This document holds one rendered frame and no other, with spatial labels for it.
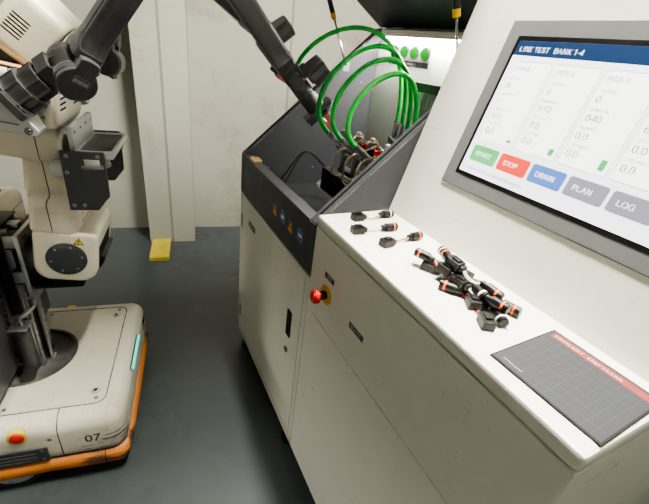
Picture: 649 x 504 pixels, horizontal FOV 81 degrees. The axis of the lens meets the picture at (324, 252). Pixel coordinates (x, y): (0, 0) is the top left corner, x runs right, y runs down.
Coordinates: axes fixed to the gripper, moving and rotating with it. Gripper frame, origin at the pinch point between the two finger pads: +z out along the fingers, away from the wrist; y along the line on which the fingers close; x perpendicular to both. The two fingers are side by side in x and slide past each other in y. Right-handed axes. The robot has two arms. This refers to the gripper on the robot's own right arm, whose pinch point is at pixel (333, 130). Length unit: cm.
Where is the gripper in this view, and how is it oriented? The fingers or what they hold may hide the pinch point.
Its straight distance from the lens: 131.8
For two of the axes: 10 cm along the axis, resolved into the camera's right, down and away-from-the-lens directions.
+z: 6.0, 6.2, 5.0
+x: -2.1, -4.8, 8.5
